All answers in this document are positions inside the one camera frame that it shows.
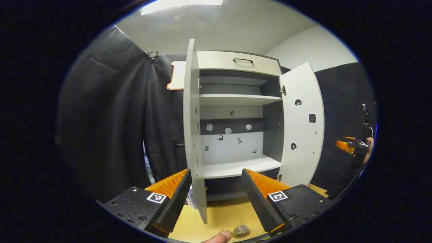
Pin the white printed box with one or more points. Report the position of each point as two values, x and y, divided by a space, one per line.
191 199

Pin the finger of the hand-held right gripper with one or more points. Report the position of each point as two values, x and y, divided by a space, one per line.
346 145

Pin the black backdrop cloth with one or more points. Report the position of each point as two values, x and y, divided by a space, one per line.
108 118

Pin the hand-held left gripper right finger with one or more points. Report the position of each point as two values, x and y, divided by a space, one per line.
258 199

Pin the white cabinet shelf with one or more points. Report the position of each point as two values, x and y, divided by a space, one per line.
236 99

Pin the green label plastic bottle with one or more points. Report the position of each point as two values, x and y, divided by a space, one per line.
240 230

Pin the white cabinet drawer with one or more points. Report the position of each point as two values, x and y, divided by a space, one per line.
216 62

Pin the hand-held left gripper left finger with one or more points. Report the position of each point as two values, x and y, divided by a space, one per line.
175 202

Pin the white cabinet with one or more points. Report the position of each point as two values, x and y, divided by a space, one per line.
229 158

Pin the ceiling light panel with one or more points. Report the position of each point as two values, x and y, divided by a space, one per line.
182 5

